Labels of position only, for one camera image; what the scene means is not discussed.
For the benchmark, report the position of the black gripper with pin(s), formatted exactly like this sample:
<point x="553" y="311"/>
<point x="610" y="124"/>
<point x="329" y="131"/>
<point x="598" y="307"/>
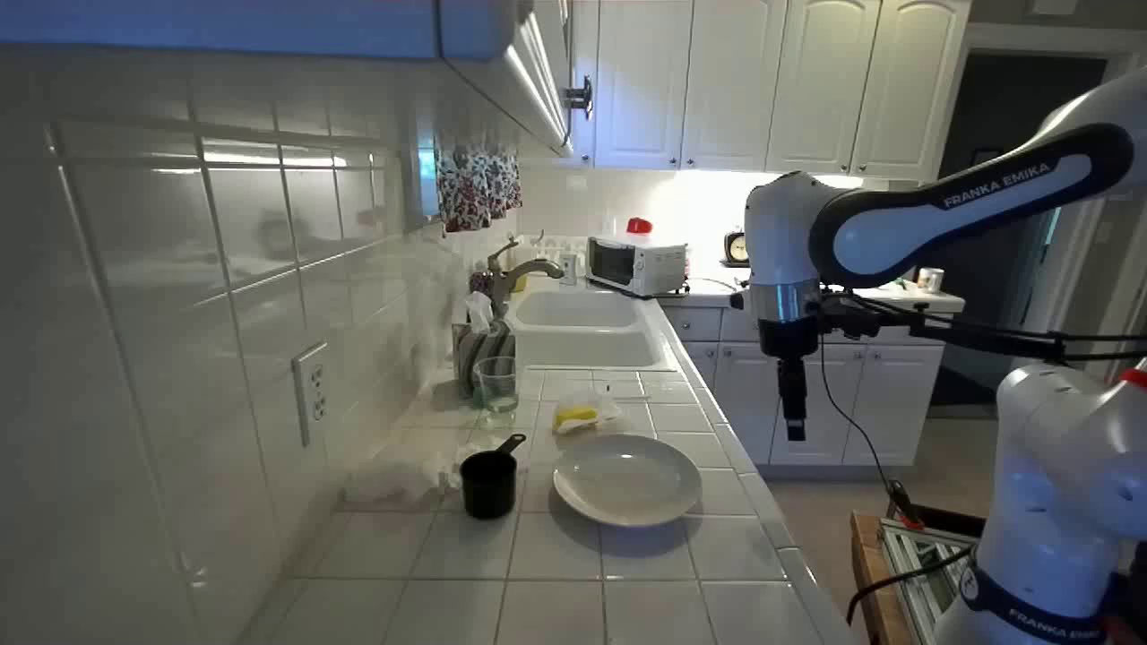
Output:
<point x="789" y="345"/>

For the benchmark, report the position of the yellow butter piece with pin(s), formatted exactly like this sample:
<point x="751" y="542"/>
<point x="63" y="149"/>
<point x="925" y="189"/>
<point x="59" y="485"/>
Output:
<point x="573" y="419"/>

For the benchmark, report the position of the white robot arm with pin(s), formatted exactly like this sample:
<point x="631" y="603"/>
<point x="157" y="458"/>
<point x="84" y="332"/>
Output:
<point x="1070" y="452"/>

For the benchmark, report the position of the white lower cabinets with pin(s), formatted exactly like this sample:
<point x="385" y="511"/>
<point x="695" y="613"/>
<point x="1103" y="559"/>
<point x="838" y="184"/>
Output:
<point x="866" y="400"/>

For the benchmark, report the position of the white cabinets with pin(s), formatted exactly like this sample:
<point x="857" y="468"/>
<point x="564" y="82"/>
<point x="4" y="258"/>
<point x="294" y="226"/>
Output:
<point x="866" y="400"/>
<point x="842" y="87"/>

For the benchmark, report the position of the small black clock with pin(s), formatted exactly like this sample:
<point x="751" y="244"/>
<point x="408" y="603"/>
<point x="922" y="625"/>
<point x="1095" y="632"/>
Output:
<point x="735" y="253"/>

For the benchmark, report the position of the white toaster oven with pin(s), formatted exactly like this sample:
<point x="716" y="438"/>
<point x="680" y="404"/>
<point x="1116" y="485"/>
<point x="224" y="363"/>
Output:
<point x="639" y="262"/>

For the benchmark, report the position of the red object on toaster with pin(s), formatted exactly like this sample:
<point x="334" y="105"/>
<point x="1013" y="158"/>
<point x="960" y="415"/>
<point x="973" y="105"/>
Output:
<point x="639" y="226"/>

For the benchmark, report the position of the white round plate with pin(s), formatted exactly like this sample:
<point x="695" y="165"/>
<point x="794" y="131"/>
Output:
<point x="627" y="483"/>

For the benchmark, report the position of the wooden crate with papers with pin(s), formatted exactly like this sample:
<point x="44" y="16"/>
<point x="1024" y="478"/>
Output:
<point x="907" y="570"/>

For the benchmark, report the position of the white kitchen sink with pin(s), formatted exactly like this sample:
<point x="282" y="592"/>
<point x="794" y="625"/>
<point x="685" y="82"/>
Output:
<point x="582" y="326"/>

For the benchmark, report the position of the white upper cabinets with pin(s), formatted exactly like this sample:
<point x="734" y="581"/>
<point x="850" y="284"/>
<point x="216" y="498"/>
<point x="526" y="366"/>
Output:
<point x="842" y="87"/>

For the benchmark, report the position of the dish brush caddy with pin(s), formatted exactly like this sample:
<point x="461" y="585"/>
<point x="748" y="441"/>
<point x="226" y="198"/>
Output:
<point x="484" y="366"/>

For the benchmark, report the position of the bronze kitchen faucet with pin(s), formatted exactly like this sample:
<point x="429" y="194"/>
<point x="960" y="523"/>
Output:
<point x="499" y="284"/>

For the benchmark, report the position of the black measuring cup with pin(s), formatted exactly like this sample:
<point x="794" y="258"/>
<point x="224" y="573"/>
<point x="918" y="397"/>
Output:
<point x="489" y="483"/>

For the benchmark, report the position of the floral hanging cloth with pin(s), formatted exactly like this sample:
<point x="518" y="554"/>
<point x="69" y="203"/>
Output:
<point x="475" y="189"/>

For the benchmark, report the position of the white crumpled cloth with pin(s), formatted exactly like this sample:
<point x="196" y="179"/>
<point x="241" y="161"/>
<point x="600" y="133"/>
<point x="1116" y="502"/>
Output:
<point x="394" y="485"/>

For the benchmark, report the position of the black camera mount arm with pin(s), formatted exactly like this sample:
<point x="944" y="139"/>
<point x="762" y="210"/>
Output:
<point x="866" y="317"/>

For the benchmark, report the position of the white wall outlet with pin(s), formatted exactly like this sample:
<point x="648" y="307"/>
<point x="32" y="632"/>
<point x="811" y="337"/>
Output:
<point x="315" y="387"/>

